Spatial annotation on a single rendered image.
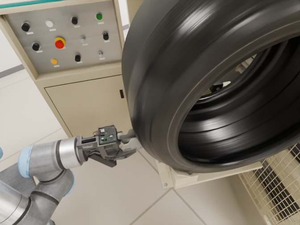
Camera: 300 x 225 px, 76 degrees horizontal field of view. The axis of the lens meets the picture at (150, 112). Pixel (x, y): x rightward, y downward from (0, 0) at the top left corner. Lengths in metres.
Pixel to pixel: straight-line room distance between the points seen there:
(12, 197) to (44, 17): 0.81
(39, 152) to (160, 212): 1.14
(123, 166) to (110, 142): 1.20
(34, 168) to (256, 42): 0.60
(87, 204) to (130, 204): 0.33
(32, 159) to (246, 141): 0.70
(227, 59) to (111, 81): 0.98
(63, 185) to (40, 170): 0.11
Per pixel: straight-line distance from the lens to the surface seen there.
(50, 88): 1.30
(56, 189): 0.71
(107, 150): 0.60
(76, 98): 1.33
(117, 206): 1.65
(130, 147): 0.61
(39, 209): 0.69
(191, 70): 0.32
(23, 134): 2.39
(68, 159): 0.61
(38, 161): 0.63
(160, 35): 0.35
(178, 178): 0.74
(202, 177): 0.82
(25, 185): 1.23
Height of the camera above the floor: 1.54
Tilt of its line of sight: 47 degrees down
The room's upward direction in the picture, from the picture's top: 5 degrees counter-clockwise
